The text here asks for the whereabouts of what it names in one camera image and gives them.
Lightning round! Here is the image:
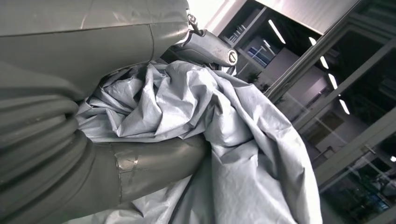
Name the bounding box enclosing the grey parcel red print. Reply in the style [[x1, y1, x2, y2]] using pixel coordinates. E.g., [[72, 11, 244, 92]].
[[62, 60, 324, 224]]

